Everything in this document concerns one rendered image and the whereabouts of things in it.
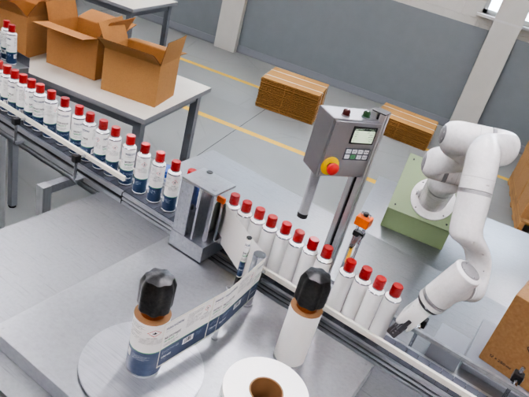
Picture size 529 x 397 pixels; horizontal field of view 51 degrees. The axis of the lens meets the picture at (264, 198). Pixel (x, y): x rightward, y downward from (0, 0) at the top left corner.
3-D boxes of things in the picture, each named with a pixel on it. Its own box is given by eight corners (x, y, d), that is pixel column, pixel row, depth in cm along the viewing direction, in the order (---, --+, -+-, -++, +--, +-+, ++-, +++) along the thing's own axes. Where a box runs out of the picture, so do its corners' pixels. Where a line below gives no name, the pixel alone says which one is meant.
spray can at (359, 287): (335, 315, 174) (356, 265, 165) (346, 310, 178) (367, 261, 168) (346, 326, 171) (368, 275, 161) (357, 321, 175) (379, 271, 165)
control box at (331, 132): (301, 161, 171) (319, 104, 161) (348, 163, 178) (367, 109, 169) (316, 177, 163) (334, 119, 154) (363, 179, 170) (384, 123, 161)
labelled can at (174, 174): (157, 208, 203) (166, 159, 193) (167, 204, 207) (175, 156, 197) (168, 214, 201) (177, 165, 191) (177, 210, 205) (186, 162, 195)
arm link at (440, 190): (429, 167, 223) (442, 142, 200) (476, 178, 220) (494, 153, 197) (423, 194, 219) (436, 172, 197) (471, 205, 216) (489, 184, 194)
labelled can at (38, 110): (43, 127, 235) (46, 81, 225) (46, 132, 231) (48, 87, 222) (31, 127, 233) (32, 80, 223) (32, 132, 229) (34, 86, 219)
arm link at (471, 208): (488, 197, 160) (462, 298, 161) (451, 186, 152) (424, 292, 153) (515, 202, 153) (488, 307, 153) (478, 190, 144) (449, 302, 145)
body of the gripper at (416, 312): (427, 283, 161) (402, 304, 167) (416, 298, 153) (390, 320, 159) (446, 302, 159) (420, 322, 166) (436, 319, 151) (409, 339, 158)
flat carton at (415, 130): (368, 129, 598) (375, 112, 589) (379, 117, 642) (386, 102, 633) (425, 151, 582) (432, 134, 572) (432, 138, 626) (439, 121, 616)
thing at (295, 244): (273, 280, 182) (289, 230, 172) (281, 274, 186) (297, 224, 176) (286, 288, 180) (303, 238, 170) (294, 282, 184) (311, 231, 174)
